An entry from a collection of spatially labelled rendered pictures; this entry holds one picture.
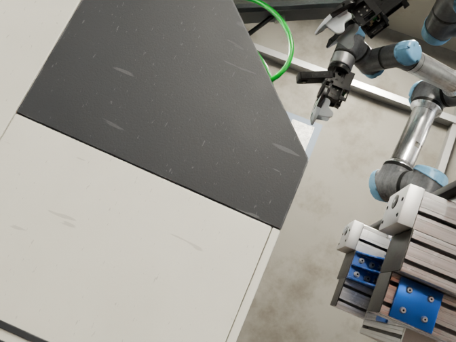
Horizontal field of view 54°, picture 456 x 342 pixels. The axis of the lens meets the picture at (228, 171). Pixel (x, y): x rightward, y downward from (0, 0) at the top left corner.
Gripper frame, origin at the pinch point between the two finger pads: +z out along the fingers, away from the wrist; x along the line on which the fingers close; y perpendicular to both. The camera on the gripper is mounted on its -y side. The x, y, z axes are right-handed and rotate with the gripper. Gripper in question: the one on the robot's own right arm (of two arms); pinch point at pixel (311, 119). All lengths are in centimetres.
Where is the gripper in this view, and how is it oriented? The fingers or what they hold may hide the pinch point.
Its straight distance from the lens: 144.3
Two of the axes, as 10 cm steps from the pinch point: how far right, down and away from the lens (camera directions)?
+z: -4.0, 8.9, -2.2
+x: -0.9, 2.1, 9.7
